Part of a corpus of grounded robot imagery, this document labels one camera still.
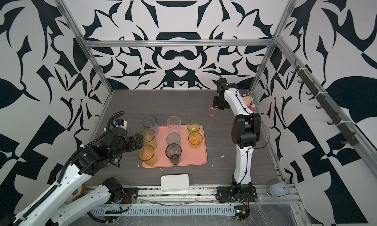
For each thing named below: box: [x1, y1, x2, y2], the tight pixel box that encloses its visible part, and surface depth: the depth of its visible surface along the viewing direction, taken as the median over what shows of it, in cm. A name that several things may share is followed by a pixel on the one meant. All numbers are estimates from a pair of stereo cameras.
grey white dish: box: [265, 180, 291, 198], surface depth 71 cm
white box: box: [160, 173, 190, 192], surface depth 76 cm
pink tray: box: [155, 124, 208, 169], surface depth 87 cm
